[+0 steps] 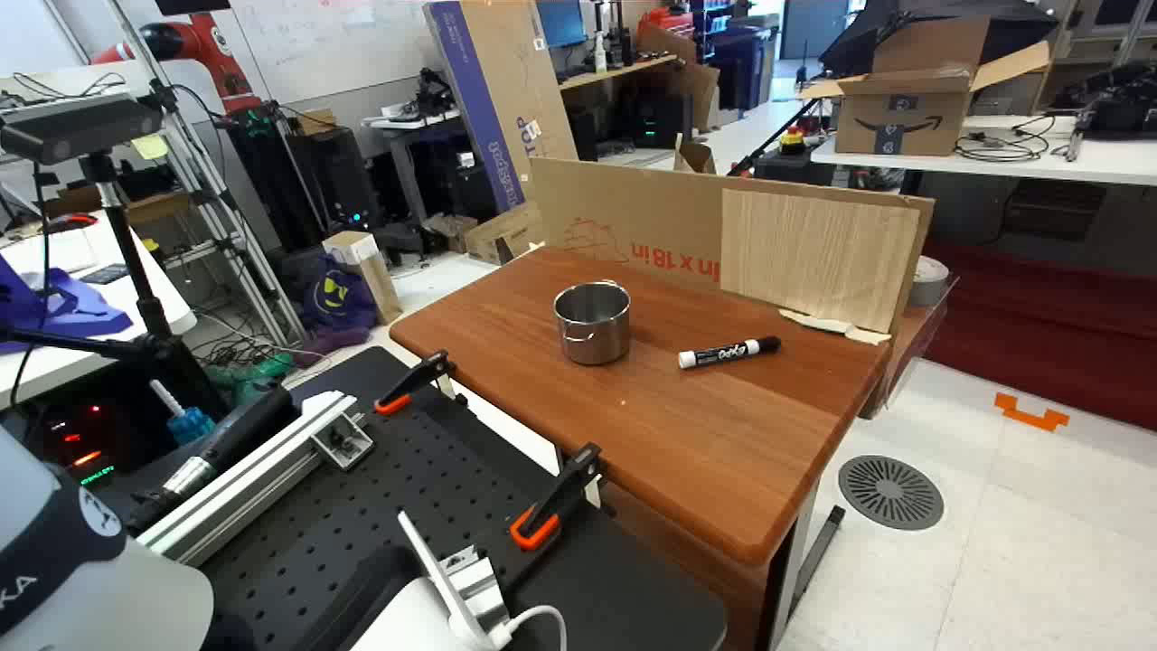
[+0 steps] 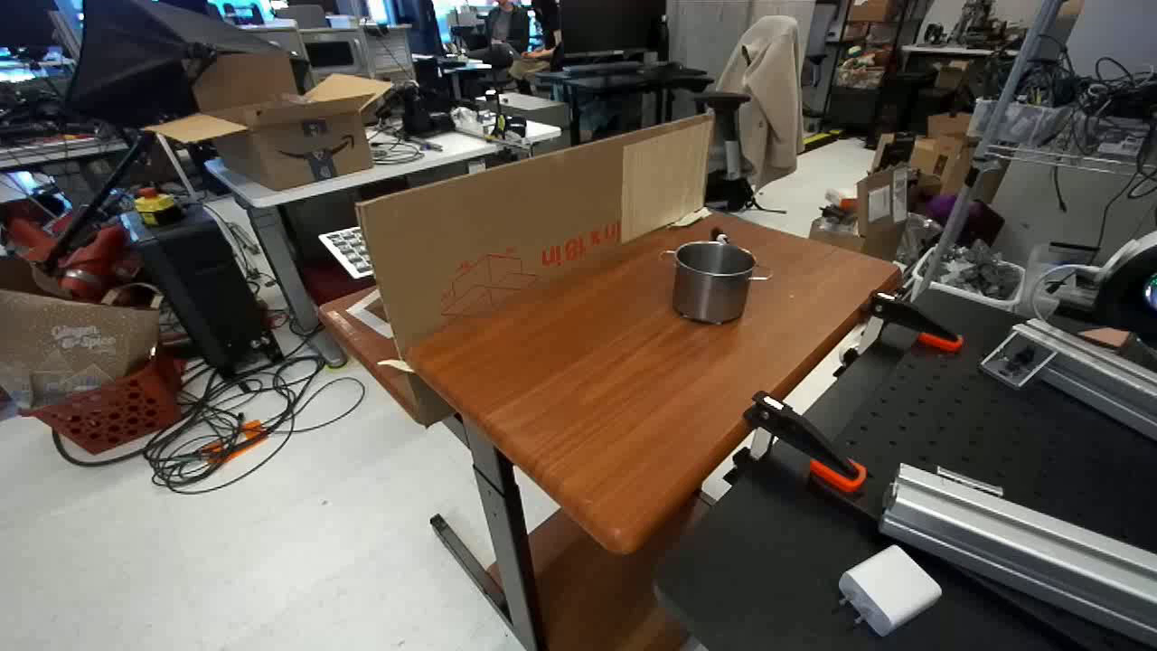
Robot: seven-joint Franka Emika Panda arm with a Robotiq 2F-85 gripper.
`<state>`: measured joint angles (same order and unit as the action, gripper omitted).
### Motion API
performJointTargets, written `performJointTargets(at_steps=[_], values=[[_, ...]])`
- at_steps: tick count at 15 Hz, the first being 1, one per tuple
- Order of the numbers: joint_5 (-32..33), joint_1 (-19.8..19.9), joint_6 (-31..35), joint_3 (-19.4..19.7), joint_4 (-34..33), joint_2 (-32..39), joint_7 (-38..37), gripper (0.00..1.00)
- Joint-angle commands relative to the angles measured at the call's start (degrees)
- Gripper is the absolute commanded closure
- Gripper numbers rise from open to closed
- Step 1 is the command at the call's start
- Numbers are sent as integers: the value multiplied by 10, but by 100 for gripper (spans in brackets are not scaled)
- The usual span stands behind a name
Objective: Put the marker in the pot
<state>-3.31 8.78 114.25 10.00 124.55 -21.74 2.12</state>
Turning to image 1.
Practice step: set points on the black white dry-erase marker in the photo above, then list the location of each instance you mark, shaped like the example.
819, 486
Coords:
727, 352

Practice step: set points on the white dark Franka robot arm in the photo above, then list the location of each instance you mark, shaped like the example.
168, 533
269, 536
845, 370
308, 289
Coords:
75, 567

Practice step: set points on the small stainless steel pot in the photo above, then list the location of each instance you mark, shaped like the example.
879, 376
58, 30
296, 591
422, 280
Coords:
591, 327

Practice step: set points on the flat cardboard box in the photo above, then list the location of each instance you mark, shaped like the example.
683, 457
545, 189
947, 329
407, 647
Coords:
508, 235

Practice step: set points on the large brown cardboard sheet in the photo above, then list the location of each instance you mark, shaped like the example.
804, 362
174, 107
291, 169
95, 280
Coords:
626, 218

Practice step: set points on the black orange bar clamp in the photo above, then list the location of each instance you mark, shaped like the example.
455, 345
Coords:
413, 386
555, 501

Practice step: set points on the small tan cardboard box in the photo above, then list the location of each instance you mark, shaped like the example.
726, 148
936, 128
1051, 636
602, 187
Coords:
366, 274

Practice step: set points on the tall cardboard box blue side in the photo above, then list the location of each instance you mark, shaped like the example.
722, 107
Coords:
513, 94

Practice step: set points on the black desk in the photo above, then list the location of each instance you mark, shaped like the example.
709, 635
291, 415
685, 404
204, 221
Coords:
418, 148

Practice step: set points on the light wood-grain panel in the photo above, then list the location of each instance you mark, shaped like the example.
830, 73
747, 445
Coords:
816, 254

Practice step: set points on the beige masking tape piece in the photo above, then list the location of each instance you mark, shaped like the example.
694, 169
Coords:
835, 322

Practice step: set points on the dark purple bag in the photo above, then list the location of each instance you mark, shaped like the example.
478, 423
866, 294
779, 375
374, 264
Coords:
328, 300

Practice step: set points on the round grey floor drain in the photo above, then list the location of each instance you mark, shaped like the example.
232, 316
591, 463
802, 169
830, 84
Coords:
891, 492

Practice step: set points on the open Amazon cardboard box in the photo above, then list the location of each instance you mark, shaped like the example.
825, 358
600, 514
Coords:
908, 101

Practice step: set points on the red machine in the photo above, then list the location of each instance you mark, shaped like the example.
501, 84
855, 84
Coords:
204, 54

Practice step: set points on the red carpet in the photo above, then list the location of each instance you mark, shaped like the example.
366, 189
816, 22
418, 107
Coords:
1051, 327

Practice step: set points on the white side table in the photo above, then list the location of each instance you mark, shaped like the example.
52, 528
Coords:
75, 254

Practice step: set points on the blue purple cloth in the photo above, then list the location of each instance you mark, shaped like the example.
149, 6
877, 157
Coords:
56, 307

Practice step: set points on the long white table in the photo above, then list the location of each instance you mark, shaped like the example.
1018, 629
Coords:
1088, 164

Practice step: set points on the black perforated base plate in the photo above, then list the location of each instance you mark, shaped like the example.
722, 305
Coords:
399, 482

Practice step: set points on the silver aluminium extrusion rail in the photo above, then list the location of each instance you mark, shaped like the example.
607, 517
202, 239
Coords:
254, 476

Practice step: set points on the black camera tripod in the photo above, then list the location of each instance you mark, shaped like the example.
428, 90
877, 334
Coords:
132, 264

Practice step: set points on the black camera on tripod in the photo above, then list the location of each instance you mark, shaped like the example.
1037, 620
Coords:
78, 123

